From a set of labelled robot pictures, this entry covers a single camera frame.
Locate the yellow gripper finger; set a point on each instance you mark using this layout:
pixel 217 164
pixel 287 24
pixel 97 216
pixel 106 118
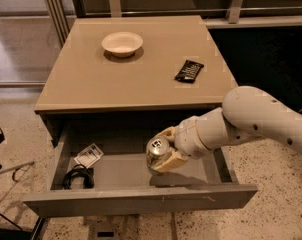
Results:
pixel 175 160
pixel 168 134

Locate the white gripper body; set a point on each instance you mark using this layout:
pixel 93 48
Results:
pixel 186 138

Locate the green and white 7up can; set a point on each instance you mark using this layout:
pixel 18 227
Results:
pixel 157 152

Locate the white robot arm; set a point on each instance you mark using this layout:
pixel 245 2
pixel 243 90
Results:
pixel 246 114

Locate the open grey top drawer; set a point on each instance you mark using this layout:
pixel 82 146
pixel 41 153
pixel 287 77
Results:
pixel 123 185

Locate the grey cabinet with tan top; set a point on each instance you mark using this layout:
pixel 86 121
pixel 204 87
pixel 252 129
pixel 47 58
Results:
pixel 86 78

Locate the black snack bar wrapper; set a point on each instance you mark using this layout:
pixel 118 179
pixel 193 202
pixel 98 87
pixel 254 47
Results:
pixel 189 72

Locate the white tag in plastic bag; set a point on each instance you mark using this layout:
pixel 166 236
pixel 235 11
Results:
pixel 88 156

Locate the white paper bowl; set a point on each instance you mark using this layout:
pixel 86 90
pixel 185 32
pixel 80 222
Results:
pixel 122 44

